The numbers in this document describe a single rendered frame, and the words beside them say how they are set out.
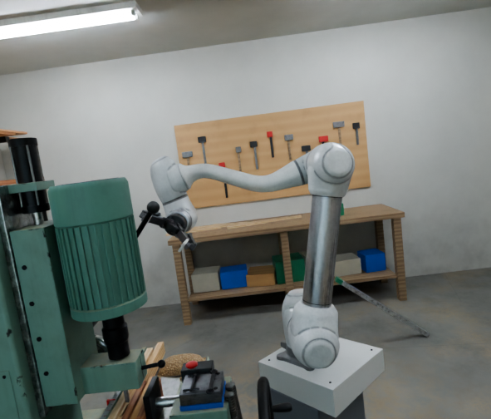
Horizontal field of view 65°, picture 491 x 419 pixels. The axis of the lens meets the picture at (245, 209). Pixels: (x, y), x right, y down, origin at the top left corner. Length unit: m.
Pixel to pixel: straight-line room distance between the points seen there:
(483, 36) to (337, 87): 1.55
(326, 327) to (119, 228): 0.76
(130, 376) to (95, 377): 0.08
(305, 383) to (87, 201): 1.03
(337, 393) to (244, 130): 3.14
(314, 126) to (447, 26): 1.66
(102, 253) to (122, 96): 3.62
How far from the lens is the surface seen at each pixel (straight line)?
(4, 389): 1.08
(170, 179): 1.43
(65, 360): 1.04
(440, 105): 4.65
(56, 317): 1.00
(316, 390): 1.53
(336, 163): 1.24
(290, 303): 1.55
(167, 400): 1.07
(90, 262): 0.91
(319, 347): 1.33
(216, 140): 4.19
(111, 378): 1.06
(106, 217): 0.89
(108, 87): 4.51
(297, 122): 4.21
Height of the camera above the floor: 1.51
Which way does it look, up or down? 7 degrees down
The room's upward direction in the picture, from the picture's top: 7 degrees counter-clockwise
